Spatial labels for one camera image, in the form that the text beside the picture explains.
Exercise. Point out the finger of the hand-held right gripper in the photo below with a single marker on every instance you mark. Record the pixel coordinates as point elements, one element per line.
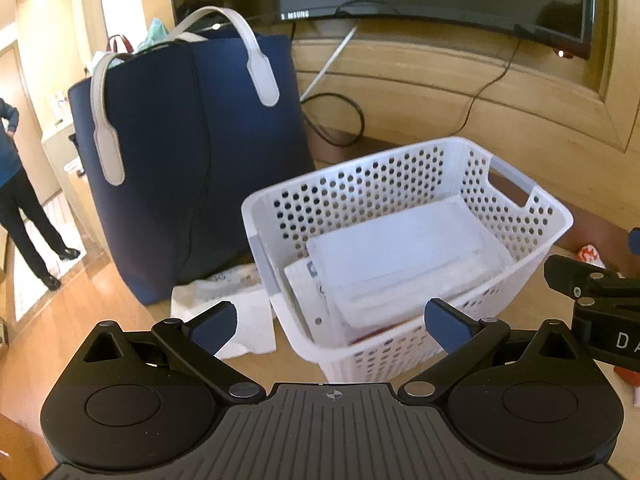
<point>570,275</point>
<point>635,241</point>

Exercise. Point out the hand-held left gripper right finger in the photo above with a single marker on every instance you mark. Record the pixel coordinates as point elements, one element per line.
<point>447,327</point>

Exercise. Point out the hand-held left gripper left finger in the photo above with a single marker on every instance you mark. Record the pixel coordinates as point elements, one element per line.
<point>215,325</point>

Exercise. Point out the clear bag of white gloves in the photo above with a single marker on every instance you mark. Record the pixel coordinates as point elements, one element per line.
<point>400,250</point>

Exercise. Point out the glove packet purple label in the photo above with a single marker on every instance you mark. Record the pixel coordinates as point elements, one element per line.
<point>305,295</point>

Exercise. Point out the white perforated plastic basket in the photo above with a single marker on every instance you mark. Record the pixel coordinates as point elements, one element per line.
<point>380,180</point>

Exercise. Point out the wooden desktop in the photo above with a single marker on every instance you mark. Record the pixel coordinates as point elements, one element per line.
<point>295,366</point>

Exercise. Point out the white red snack packet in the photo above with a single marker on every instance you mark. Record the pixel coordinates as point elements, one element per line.
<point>590,254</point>

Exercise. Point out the crumpled white plastic bag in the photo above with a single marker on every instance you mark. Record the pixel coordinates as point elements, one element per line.
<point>250,320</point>

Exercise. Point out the white counter cabinet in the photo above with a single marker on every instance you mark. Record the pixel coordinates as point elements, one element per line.
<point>60,160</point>

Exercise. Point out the teal cloth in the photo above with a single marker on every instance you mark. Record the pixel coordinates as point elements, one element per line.
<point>157,32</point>

